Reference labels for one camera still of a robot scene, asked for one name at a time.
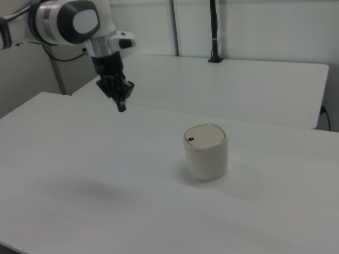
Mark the cream trash bin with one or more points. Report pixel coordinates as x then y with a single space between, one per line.
205 151

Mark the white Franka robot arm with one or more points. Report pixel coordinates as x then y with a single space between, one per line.
66 23

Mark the white rear table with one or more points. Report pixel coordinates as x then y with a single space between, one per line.
225 87

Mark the black camera stand pole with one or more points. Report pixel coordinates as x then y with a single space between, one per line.
215 29

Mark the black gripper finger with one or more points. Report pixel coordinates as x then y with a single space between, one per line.
123 105
119 106

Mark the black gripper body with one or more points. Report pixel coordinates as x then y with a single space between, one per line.
110 66

